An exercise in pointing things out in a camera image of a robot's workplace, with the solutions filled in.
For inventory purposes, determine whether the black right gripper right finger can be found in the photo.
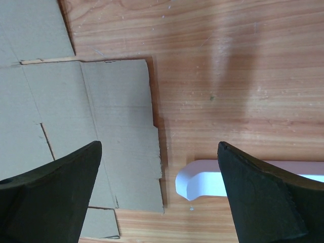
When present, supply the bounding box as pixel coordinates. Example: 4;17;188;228
217;141;323;242

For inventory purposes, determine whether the brown cardboard box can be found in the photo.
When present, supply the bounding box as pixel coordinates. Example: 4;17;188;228
1;1;164;239

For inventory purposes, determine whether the white garment rack base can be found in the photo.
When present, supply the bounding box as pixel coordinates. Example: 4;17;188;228
175;159;323;201

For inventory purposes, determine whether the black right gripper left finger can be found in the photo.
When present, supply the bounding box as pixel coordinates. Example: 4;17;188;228
1;141;102;242

